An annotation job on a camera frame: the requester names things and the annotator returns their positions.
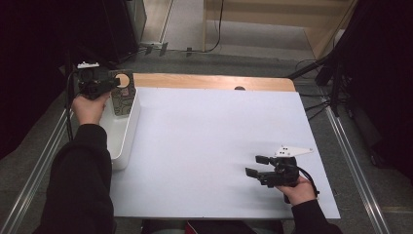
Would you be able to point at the light wooden frame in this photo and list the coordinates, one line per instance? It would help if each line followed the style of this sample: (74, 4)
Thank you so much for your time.
(259, 14)

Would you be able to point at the person's right hand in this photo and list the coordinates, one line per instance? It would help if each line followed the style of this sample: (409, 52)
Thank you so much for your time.
(298, 193)

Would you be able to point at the person's left hand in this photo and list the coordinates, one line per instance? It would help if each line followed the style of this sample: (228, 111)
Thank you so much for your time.
(89, 110)

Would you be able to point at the red thing under table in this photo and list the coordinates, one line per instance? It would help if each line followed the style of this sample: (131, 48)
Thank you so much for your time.
(191, 229)

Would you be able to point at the white table sheet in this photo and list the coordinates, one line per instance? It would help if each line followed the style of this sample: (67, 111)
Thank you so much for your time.
(227, 146)

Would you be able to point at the white plastic bin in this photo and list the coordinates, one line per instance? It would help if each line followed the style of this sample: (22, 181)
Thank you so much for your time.
(125, 136)

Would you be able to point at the small dark round object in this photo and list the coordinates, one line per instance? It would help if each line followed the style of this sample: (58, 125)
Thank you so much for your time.
(239, 88)

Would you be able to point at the black curtain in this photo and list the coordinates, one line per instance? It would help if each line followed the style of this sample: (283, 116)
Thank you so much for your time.
(26, 65)
(383, 65)

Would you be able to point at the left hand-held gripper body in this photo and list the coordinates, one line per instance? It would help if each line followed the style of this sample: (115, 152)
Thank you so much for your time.
(94, 81)

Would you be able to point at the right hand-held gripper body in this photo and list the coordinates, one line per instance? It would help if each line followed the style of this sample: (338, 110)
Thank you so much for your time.
(282, 172)

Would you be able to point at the silver floor rail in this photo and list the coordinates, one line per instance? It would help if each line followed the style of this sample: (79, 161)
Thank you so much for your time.
(357, 172)
(29, 182)

